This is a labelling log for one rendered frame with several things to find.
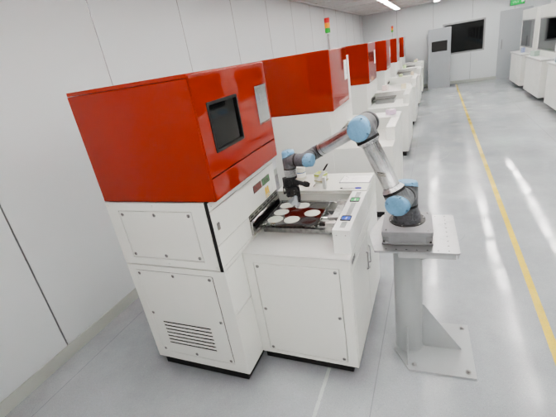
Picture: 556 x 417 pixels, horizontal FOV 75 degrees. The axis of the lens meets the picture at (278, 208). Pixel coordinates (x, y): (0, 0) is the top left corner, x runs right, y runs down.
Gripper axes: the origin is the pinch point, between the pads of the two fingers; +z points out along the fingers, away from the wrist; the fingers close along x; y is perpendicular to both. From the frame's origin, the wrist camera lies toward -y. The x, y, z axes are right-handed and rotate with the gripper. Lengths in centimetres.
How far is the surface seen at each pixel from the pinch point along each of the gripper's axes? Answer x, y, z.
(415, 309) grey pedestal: 48, -46, 63
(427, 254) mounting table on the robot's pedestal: 64, -41, 16
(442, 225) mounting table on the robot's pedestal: 45, -67, 15
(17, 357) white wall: -44, 193, 70
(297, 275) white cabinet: 29.5, 16.9, 27.6
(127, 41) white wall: -181, 73, -117
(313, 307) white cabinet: 34, 11, 48
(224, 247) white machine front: 19, 51, 3
